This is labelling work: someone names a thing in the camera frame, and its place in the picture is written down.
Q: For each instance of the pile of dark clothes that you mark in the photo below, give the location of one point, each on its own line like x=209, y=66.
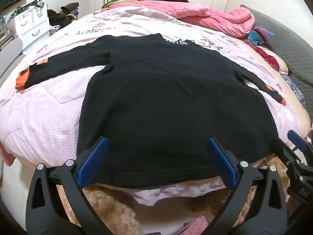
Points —
x=58, y=17

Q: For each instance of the colourful striped cloth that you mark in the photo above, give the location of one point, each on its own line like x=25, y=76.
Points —
x=259, y=35

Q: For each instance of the green blanket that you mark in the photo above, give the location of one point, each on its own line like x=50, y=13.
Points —
x=119, y=1

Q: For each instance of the pink strawberry printed quilt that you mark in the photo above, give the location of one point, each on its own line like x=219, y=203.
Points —
x=49, y=117

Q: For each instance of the grey quilted headboard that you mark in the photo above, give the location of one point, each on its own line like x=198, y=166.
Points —
x=291, y=41

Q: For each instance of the person's pink dotted pants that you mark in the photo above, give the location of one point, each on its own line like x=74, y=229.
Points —
x=195, y=226

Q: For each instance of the white drawer cabinet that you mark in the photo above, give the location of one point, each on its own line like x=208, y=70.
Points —
x=27, y=27

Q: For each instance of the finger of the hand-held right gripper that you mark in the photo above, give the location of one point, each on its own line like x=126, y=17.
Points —
x=283, y=151
x=297, y=140

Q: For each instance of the grey chair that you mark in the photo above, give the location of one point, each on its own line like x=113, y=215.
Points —
x=9, y=51

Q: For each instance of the black sweater with orange cuffs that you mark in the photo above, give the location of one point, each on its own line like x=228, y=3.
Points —
x=159, y=102

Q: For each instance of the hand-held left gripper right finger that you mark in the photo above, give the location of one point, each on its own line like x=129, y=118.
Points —
x=221, y=161

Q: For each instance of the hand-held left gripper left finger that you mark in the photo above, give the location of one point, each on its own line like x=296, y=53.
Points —
x=94, y=160

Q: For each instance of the hot pink comforter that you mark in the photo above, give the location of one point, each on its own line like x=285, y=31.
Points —
x=215, y=17

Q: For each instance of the brown plush blanket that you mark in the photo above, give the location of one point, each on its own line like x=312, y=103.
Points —
x=105, y=208

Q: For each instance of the blue floral cloth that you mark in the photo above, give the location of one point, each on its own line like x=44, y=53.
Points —
x=296, y=90

